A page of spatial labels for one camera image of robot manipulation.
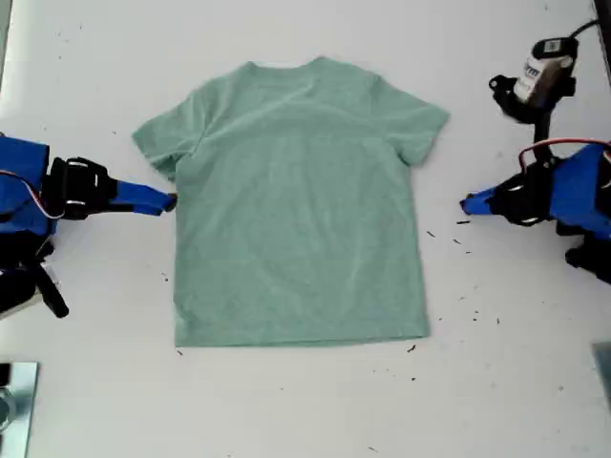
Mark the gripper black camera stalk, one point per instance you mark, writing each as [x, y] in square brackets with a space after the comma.
[522, 112]

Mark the wide steel plate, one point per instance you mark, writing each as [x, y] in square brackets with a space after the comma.
[21, 410]

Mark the green t-shirt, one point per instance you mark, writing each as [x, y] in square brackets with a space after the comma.
[296, 214]

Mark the black clamp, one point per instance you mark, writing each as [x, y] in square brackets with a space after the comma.
[4, 374]

